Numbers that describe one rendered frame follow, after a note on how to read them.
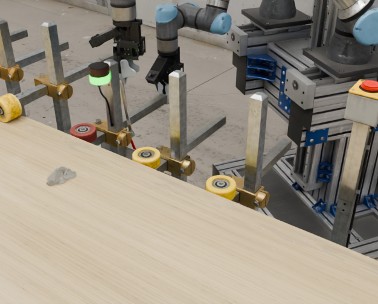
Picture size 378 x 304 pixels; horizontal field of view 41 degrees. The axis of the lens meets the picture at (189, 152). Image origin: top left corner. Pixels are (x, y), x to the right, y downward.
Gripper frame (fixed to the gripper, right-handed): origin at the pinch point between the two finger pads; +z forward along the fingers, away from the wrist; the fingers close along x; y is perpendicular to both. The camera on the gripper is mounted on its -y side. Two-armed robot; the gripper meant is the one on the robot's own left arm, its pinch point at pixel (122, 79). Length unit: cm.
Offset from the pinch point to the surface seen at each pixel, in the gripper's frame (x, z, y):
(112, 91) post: -10.6, -0.7, 0.7
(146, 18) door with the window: 335, 92, -111
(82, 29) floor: 308, 100, -169
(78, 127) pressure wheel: -15.7, 10.3, -9.2
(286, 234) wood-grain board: -49, 11, 58
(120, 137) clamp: -11.5, 14.7, 2.6
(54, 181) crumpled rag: -43.9, 10.1, -2.9
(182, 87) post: -18.0, -8.4, 24.9
